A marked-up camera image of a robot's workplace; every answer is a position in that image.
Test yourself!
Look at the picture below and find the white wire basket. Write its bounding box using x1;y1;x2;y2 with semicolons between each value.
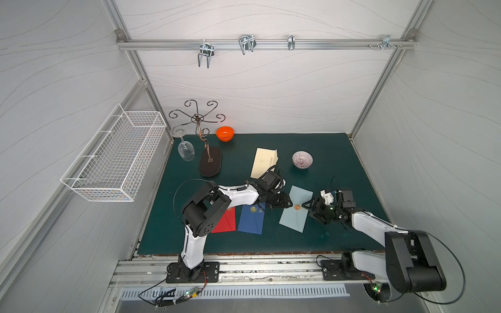
60;104;166;202

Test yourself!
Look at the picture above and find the red envelope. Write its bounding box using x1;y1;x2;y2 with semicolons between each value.
211;207;236;233

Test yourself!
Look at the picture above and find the small green circuit board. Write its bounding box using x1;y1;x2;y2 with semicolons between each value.
184;287;203;299

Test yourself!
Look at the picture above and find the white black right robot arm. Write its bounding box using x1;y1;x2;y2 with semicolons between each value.
302;190;447;293

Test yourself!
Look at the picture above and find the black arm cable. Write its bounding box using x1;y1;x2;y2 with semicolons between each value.
412;231;467;306
172;179;212;224

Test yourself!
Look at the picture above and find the metal bracket hook right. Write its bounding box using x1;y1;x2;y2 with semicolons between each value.
367;35;403;51

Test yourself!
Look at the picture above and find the clear wine glass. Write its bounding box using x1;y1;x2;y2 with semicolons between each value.
170;125;195;162

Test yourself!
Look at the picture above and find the white vented strip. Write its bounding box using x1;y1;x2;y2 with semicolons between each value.
120;284;350;302

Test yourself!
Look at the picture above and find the aluminium overhead rail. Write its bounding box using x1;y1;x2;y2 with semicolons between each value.
117;37;418;52

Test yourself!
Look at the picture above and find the metal double hook left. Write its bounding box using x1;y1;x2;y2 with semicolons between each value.
198;43;215;68

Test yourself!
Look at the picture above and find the small metal hook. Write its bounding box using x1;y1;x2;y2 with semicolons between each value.
288;35;296;51

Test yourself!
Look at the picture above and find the metal double hook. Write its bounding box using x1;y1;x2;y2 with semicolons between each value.
238;35;257;55
198;43;215;68

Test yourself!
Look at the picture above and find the blue envelope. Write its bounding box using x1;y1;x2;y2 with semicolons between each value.
237;203;266;235

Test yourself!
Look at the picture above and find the copper wine glass stand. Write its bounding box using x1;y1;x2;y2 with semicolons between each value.
168;99;226;178

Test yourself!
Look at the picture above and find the metal double hook middle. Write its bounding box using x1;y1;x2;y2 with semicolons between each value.
238;35;257;55

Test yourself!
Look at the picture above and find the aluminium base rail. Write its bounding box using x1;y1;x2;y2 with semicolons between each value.
109;254;396;286

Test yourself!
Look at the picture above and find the pink striped glass bowl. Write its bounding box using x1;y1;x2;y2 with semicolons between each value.
292;151;313;170

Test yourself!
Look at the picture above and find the cream yellow envelope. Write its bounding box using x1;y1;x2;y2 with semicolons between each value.
250;148;279;179

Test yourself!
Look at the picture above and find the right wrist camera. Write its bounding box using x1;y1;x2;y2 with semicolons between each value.
320;190;336;206

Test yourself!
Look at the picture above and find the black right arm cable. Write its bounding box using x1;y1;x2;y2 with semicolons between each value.
412;231;467;306

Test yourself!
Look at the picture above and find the light teal envelope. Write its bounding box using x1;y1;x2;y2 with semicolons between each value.
279;186;313;233

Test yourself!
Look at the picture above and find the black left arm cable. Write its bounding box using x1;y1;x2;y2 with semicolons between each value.
172;179;212;224

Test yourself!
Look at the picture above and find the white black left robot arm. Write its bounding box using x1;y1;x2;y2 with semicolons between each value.
180;165;292;271

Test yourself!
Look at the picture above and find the orange bowl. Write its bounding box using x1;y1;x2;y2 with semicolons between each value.
216;126;235;142

